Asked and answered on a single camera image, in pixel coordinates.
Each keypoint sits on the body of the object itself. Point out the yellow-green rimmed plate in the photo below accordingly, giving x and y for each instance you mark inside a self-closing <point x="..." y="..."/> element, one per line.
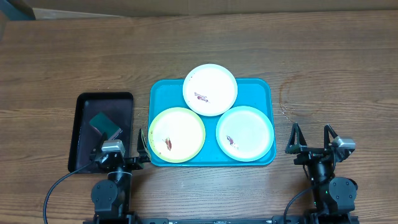
<point x="176" y="135"/>

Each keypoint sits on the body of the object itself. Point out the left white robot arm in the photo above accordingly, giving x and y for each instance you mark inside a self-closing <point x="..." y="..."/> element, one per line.
<point x="112" y="195"/>

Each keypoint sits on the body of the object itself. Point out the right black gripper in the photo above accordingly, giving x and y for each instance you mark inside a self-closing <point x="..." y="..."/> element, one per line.
<point x="310" y="153"/>

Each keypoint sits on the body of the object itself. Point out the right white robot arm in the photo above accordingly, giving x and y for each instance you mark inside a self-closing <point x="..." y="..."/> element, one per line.
<point x="333" y="197"/>

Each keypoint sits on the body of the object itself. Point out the black rectangular water tray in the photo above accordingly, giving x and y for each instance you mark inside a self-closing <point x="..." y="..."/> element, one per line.
<point x="118" y="106"/>

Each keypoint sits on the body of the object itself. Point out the teal plastic serving tray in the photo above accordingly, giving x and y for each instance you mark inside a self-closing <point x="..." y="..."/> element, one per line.
<point x="253" y="92"/>

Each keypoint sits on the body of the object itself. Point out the light blue rimmed plate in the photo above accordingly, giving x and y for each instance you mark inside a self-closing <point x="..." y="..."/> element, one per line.
<point x="245" y="134"/>

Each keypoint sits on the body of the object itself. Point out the brown cardboard backdrop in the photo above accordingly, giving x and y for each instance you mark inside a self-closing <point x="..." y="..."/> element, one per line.
<point x="24" y="10"/>

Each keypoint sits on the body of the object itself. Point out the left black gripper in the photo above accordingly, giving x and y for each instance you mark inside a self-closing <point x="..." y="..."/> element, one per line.
<point x="135" y="163"/>

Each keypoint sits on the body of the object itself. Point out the white plate with sauce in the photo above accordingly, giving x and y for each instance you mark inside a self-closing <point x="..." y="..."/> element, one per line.
<point x="210" y="89"/>

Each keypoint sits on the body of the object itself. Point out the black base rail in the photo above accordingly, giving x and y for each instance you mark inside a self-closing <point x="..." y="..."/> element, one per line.
<point x="217" y="221"/>

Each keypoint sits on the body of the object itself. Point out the green and pink sponge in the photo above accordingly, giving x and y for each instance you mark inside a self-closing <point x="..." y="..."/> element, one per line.
<point x="102" y="124"/>

